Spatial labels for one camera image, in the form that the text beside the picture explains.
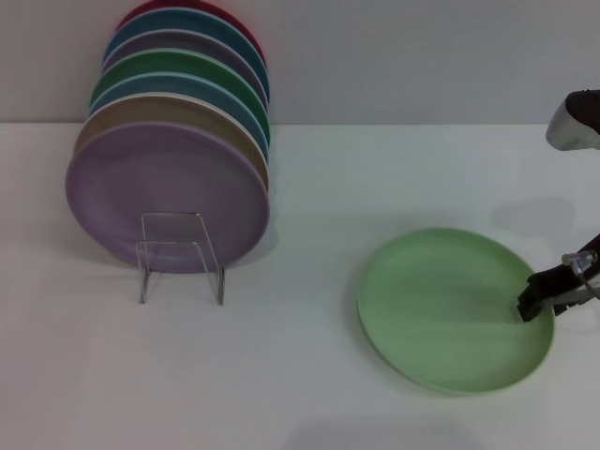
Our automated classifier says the tan plate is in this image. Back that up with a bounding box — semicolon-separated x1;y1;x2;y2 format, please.
73;92;271;189

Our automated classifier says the lilac plate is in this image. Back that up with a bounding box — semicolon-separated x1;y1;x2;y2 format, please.
64;119;272;276

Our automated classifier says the teal blue plate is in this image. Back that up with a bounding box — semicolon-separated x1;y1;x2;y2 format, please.
103;5;272;107

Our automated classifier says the dark green plate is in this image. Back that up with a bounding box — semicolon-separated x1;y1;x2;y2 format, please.
89;48;272;138

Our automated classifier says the light green plate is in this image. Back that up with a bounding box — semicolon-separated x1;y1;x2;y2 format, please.
355;227;557;398

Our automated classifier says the clear acrylic plate rack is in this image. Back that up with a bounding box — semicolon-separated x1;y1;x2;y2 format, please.
135;212;226;307

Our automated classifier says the clear cable with connector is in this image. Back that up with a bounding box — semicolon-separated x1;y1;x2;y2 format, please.
561;249;600;301

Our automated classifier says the grey plate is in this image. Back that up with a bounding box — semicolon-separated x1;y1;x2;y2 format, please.
100;28;271;110

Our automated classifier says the light blue plate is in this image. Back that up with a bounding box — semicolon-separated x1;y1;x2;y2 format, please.
87;70;272;152

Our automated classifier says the red plate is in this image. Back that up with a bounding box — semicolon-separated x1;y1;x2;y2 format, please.
115;0;267;71

